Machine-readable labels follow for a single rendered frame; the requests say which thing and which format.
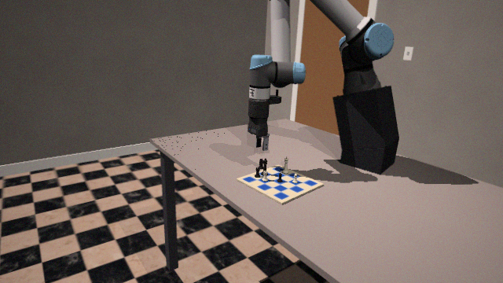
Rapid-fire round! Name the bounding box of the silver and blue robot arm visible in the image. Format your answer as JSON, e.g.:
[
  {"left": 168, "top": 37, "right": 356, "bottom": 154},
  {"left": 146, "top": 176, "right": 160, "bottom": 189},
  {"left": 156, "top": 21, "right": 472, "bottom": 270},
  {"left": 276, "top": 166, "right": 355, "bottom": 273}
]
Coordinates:
[{"left": 250, "top": 0, "right": 394, "bottom": 94}]

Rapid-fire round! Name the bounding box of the blue and cream chessboard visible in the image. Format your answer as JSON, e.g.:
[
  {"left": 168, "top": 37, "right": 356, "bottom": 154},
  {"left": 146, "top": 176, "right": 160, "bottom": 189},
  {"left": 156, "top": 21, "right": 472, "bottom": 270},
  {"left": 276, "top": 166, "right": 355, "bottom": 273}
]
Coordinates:
[{"left": 237, "top": 165, "right": 324, "bottom": 204}]

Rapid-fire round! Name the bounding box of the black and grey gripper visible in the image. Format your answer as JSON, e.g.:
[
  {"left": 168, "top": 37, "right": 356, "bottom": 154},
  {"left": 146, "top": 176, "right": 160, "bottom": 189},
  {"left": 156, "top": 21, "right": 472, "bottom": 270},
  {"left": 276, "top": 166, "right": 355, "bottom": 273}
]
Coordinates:
[{"left": 248, "top": 87, "right": 281, "bottom": 151}]

